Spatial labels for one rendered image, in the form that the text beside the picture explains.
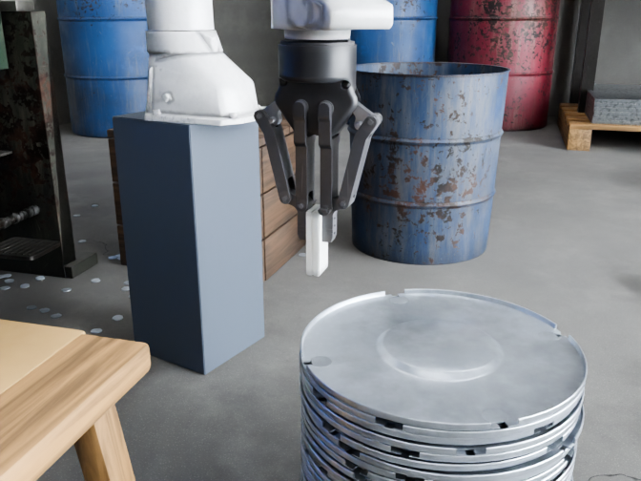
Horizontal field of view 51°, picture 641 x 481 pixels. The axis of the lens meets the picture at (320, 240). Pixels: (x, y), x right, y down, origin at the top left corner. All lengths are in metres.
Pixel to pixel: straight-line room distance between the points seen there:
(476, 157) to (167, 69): 0.86
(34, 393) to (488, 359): 0.42
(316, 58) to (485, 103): 1.10
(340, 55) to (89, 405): 0.37
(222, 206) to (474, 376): 0.64
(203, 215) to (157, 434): 0.36
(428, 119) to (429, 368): 1.04
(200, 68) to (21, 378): 0.65
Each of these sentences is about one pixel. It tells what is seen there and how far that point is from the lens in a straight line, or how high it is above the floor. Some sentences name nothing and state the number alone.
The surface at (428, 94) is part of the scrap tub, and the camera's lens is 1.63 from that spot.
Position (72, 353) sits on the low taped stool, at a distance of 0.65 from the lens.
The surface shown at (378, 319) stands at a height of 0.29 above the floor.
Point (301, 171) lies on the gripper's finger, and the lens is 0.68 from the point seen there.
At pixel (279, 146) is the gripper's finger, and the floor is 0.49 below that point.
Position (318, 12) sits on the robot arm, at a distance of 0.59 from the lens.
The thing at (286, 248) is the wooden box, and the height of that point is 0.04.
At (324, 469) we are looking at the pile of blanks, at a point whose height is 0.20.
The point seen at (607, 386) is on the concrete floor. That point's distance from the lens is 1.30.
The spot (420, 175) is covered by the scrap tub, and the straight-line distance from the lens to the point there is 1.67.
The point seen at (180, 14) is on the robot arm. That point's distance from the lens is 1.16.
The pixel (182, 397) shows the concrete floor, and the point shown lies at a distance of 1.19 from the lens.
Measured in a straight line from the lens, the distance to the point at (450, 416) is 0.61.
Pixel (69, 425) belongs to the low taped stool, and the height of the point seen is 0.32.
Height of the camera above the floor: 0.62
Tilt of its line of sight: 19 degrees down
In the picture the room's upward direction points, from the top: straight up
